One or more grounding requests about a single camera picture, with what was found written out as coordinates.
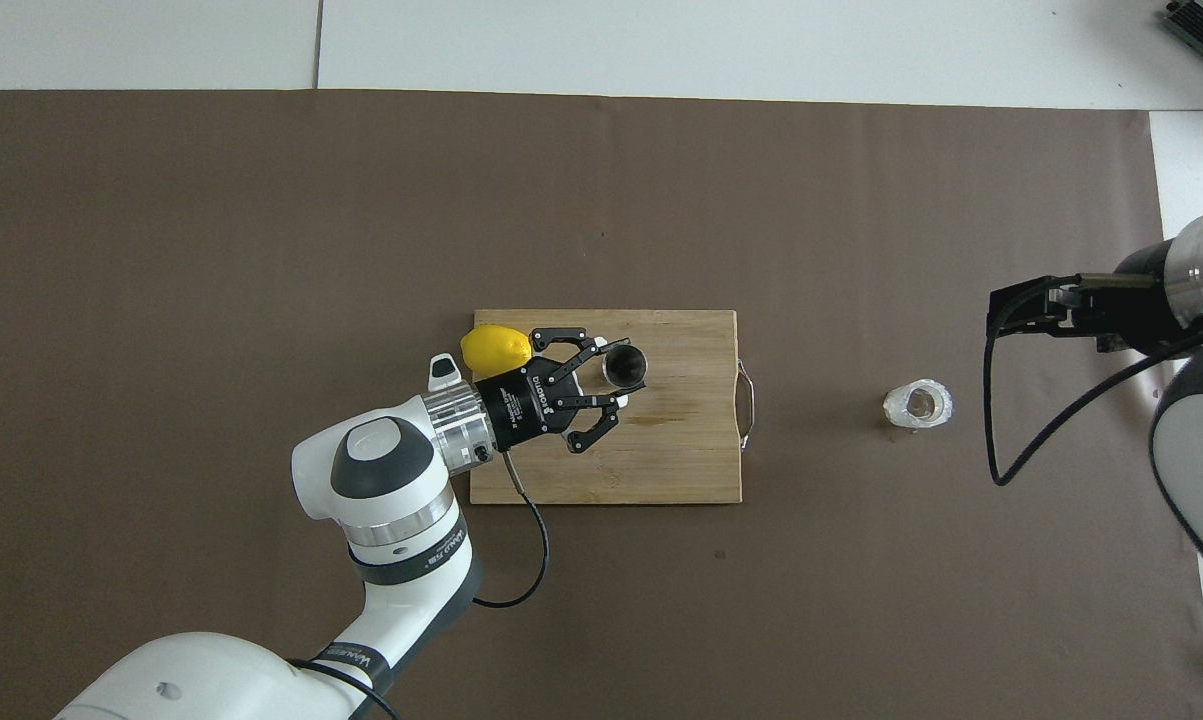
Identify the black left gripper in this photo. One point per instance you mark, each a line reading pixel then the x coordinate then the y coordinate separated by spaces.
pixel 521 410

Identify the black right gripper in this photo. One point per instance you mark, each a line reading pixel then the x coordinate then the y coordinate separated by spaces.
pixel 1136 315

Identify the yellow lemon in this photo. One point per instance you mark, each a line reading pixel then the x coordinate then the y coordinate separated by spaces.
pixel 491 348

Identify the steel cocktail jigger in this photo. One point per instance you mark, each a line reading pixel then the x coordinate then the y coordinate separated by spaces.
pixel 626 367

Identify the wooden cutting board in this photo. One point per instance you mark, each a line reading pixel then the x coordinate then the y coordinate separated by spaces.
pixel 661 440

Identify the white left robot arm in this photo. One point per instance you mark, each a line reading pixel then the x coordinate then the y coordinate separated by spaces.
pixel 391 520

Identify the brown table mat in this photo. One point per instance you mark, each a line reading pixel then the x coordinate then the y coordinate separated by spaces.
pixel 261 250

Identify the clear textured glass cup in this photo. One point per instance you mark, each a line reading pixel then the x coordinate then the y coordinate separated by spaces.
pixel 918 404

